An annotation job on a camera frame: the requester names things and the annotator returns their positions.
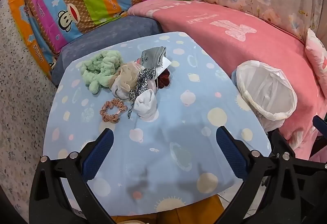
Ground pink cartoon pillow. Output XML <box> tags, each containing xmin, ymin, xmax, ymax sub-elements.
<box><xmin>305</xmin><ymin>28</ymin><xmax>327</xmax><ymax>99</ymax></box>

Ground beige mesh stocking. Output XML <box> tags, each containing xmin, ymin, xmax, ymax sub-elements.
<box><xmin>111</xmin><ymin>62</ymin><xmax>145</xmax><ymax>100</ymax></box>

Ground green chunky yarn bundle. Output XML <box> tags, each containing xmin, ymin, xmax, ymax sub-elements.
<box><xmin>81</xmin><ymin>50</ymin><xmax>123</xmax><ymax>94</ymax></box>

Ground dark red scrunchie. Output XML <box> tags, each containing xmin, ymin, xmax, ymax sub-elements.
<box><xmin>156</xmin><ymin>69</ymin><xmax>171</xmax><ymax>89</ymax></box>

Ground white sock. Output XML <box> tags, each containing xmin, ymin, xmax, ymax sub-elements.
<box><xmin>134</xmin><ymin>88</ymin><xmax>157</xmax><ymax>118</ymax></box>

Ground white bin with plastic bag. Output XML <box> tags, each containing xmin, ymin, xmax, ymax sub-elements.
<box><xmin>231</xmin><ymin>60</ymin><xmax>298</xmax><ymax>132</ymax></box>

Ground grey sock with paper tag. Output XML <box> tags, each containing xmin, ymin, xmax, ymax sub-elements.
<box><xmin>139</xmin><ymin>46</ymin><xmax>171</xmax><ymax>76</ymax></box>

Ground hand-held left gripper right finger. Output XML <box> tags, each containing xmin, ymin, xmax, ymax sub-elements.
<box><xmin>216</xmin><ymin>125</ymin><xmax>309</xmax><ymax>224</ymax></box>

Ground person's orange trousers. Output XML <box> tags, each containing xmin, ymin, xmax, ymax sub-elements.
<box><xmin>111</xmin><ymin>195</ymin><xmax>225</xmax><ymax>224</ymax></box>

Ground pink blanket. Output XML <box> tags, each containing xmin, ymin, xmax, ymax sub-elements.
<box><xmin>127</xmin><ymin>0</ymin><xmax>327</xmax><ymax>160</ymax></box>

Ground leopard print hair band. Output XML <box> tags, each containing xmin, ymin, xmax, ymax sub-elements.
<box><xmin>127</xmin><ymin>68</ymin><xmax>157</xmax><ymax>120</ymax></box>

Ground light blue planet print tablecloth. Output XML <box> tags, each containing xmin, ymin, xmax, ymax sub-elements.
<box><xmin>42</xmin><ymin>31</ymin><xmax>272</xmax><ymax>215</ymax></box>

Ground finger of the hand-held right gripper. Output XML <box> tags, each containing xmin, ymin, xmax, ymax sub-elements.
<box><xmin>270</xmin><ymin>130</ymin><xmax>297</xmax><ymax>160</ymax></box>
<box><xmin>313</xmin><ymin>115</ymin><xmax>327</xmax><ymax>139</ymax></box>

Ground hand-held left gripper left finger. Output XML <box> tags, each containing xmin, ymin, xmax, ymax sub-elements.
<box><xmin>29</xmin><ymin>128</ymin><xmax>115</xmax><ymax>224</ymax></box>

